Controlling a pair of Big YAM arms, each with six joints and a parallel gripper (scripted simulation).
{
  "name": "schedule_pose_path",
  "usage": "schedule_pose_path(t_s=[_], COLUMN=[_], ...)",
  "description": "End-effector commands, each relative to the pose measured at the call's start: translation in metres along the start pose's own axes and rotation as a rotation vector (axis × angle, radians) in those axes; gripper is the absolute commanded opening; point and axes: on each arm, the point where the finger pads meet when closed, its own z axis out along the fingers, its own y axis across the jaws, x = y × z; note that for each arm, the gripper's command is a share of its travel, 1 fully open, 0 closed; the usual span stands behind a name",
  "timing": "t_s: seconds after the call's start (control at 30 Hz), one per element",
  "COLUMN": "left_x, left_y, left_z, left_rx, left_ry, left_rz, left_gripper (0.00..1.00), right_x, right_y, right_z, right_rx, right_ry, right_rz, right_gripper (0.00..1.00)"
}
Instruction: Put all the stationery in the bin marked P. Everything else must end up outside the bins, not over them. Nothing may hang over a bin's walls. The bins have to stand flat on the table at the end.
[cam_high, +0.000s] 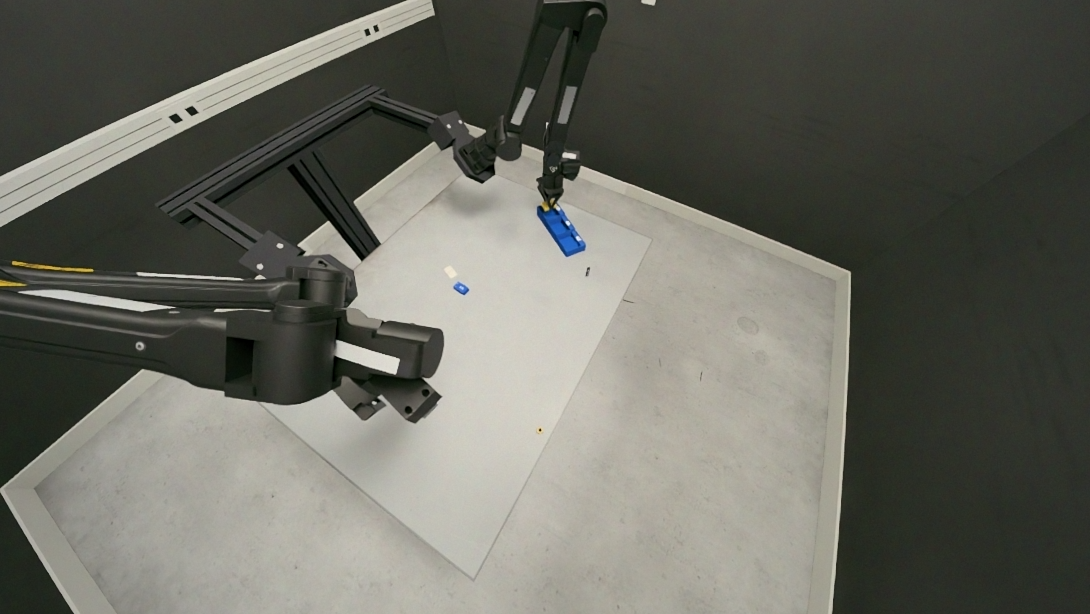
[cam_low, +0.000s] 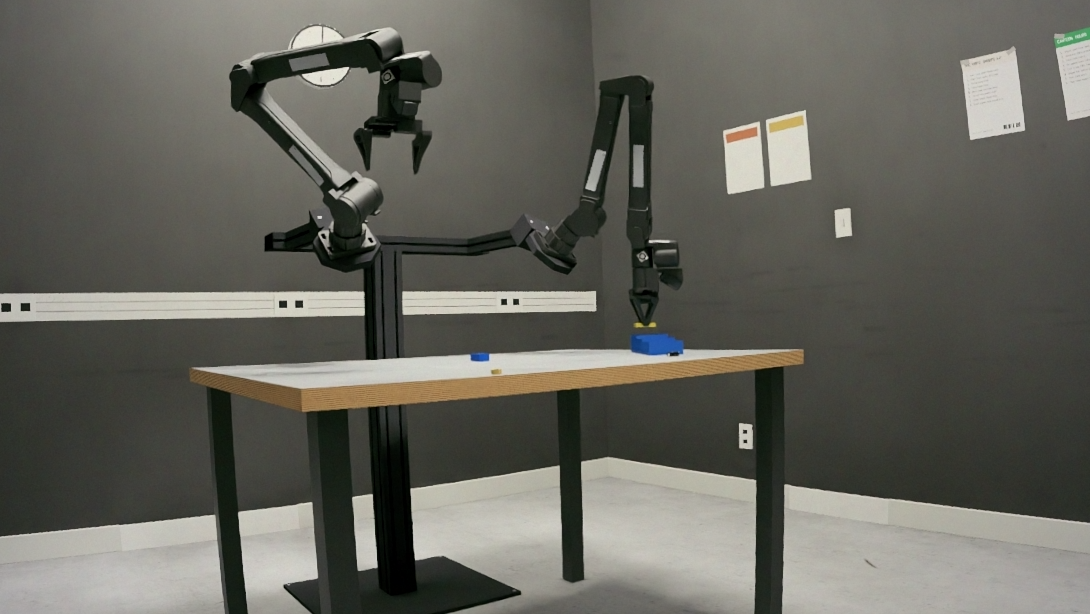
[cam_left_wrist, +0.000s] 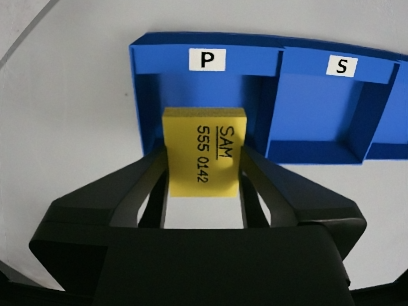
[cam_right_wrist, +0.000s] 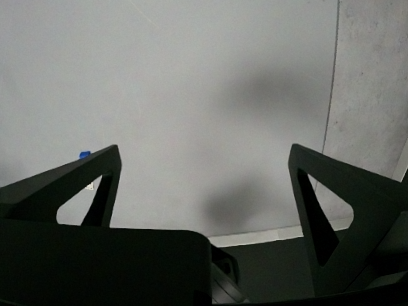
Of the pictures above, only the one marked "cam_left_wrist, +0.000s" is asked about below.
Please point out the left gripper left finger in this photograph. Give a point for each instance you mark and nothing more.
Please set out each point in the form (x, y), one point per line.
(115, 199)

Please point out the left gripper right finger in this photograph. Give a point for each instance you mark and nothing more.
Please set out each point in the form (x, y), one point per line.
(294, 200)

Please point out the blue three-compartment bin rack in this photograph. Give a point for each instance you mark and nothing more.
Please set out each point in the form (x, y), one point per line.
(318, 120)

